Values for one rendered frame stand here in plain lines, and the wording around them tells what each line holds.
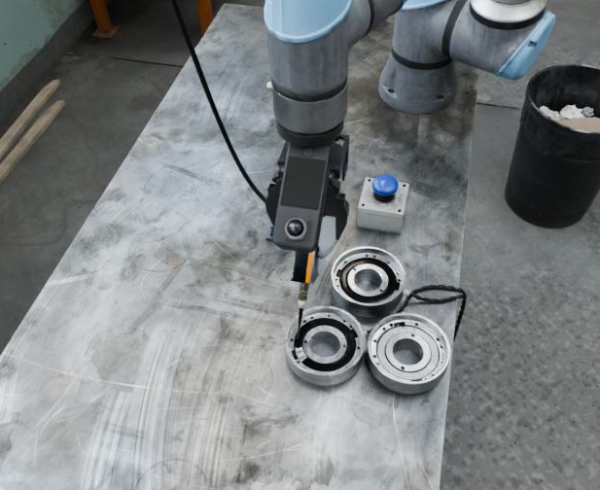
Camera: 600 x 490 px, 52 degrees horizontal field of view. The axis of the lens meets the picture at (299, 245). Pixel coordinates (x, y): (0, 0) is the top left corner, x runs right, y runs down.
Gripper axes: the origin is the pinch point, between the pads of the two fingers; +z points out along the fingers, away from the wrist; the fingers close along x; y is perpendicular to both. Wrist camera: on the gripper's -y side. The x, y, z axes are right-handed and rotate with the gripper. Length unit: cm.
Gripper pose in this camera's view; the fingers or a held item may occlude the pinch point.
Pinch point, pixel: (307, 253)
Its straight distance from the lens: 77.1
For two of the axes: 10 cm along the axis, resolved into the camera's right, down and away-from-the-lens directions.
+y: 2.3, -7.5, 6.2
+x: -9.7, -1.6, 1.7
